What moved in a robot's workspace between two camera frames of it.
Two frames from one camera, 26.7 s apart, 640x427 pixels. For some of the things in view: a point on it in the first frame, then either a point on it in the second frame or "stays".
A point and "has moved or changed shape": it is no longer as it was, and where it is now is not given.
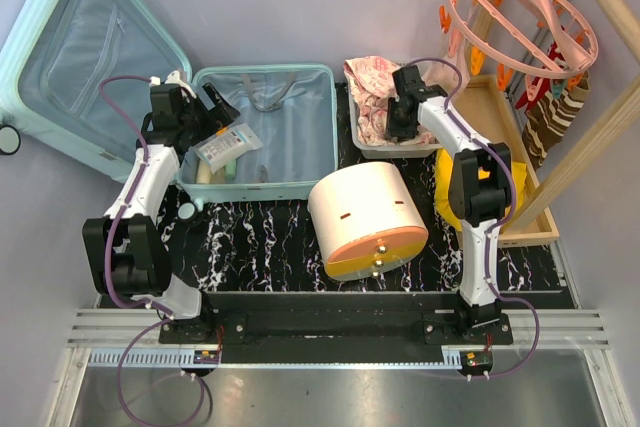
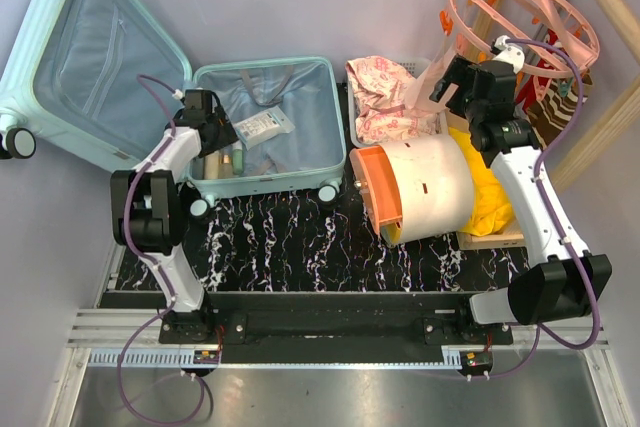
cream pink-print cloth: x=373 y=85 stays
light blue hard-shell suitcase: x=78 y=57 has moved or changed shape
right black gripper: x=392 y=130 to x=460 y=72
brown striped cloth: x=546 y=123 stays
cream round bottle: x=203 y=173 to x=212 y=166
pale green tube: x=230 y=170 to x=238 y=159
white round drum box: x=366 y=220 to x=416 y=188
